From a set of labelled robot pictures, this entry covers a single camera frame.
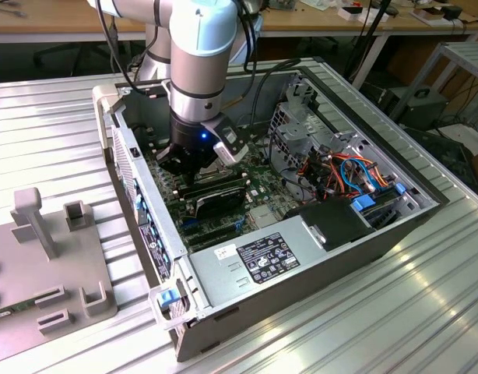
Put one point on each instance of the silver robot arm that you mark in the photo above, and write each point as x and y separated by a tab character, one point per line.
196	70

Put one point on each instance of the black graphics card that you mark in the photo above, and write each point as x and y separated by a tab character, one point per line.
223	202

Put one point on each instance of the blue expansion slot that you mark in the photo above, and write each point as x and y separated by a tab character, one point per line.
190	223

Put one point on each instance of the green motherboard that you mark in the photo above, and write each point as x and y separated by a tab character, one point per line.
262	183

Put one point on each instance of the black expansion slot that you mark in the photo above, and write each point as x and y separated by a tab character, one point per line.
211	230

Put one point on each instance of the silver drive cage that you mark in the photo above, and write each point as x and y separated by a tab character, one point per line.
297	128

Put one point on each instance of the silver chipset heatsink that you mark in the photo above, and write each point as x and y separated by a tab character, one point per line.
264	216

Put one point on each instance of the silver power supply unit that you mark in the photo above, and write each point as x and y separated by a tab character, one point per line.
208	272

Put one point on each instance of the black office chair base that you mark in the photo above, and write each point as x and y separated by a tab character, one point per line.
73	52

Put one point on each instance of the blue case latch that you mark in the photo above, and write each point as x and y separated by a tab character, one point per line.
167	298

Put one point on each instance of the wooden desk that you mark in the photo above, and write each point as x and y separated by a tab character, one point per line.
309	19

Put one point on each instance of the black plastic shroud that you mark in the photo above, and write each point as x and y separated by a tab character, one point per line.
336	226

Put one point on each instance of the grey parts rack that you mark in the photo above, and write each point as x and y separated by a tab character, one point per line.
67	265

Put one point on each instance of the blue disk carrier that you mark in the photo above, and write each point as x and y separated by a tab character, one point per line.
363	203

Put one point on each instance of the open grey PC case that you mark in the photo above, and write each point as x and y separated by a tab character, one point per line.
320	280

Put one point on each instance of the white box with red mark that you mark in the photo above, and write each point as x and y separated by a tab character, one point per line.
346	13

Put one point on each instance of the black tripod pole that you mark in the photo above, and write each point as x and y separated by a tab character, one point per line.
373	29

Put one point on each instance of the blue plastic clip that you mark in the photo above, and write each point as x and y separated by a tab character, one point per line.
399	189

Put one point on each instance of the green RAM stick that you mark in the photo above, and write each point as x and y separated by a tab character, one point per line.
17	308

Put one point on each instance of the black flat panel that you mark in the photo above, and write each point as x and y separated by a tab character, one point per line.
449	156

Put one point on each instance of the brown cardboard box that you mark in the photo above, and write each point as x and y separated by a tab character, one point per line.
427	15

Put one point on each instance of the black power adapter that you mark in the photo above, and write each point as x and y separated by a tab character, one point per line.
453	11

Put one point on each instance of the aluminium frame shelf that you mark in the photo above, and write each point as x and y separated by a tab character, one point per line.
466	54

